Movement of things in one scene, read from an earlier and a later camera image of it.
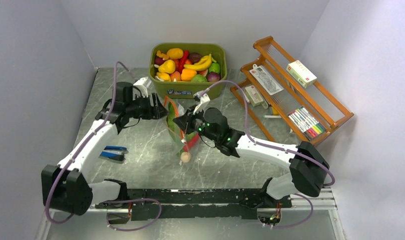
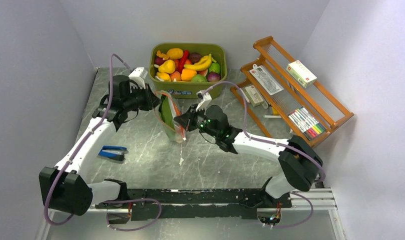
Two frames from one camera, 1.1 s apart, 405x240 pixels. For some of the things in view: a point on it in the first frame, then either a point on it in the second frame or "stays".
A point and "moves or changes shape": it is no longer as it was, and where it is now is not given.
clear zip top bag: x=182 y=141 moves or changes shape
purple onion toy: x=213 y=77 stays
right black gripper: x=185 y=121 stays
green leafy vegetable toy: x=171 y=114 moves or changes shape
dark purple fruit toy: x=194 y=57 stays
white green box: x=301 y=74 stays
